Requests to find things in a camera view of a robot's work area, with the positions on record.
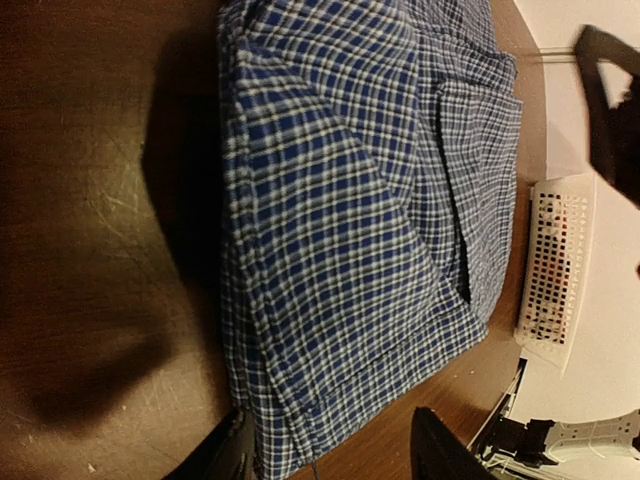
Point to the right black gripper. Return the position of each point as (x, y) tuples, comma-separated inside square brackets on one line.
[(613, 130)]

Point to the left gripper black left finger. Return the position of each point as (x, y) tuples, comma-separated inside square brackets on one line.
[(226, 453)]

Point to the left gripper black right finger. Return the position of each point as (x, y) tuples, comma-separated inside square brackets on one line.
[(436, 454)]

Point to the blue small-check long sleeve shirt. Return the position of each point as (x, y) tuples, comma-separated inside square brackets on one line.
[(369, 162)]

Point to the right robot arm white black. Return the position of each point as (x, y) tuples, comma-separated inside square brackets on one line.
[(576, 411)]

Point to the white plastic basket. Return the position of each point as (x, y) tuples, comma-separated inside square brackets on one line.
[(578, 195)]

